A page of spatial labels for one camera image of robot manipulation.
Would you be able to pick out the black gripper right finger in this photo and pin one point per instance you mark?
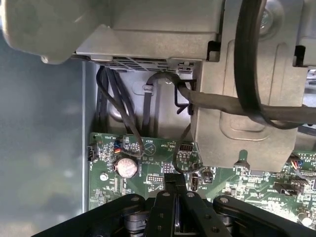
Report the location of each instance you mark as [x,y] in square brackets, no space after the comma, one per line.
[197,217]

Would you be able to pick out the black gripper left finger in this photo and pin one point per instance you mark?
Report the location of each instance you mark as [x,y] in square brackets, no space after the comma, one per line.
[160,217]

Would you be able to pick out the silver USB port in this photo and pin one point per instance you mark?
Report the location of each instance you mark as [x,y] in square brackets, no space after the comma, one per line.
[194,183]

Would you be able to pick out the green motherboard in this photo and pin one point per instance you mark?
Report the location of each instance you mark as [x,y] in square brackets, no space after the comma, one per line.
[222,176]

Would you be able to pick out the silver coin battery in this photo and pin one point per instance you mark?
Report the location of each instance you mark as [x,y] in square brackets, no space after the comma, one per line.
[126,168]

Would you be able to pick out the silver board screw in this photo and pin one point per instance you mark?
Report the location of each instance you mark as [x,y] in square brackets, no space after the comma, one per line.
[103,176]

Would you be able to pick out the dark grey PC case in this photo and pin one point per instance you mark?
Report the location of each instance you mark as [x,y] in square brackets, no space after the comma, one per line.
[37,148]

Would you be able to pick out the metal drive cage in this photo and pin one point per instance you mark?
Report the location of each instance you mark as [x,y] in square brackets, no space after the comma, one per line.
[247,74]

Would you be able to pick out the silver rounded metal bracket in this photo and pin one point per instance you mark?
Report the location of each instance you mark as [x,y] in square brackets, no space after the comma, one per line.
[37,24]

